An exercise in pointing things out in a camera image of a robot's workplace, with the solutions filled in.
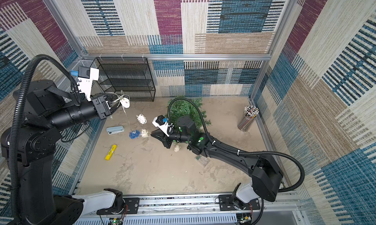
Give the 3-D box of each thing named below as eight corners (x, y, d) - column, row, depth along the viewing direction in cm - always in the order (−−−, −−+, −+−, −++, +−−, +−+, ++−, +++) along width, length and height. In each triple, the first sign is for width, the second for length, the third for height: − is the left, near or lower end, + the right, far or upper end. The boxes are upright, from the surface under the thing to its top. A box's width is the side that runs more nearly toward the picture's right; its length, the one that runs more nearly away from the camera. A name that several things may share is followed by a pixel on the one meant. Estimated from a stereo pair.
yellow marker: (105, 159, 91) (103, 158, 89) (114, 145, 97) (112, 143, 95) (108, 160, 91) (106, 159, 89) (117, 146, 97) (115, 144, 95)
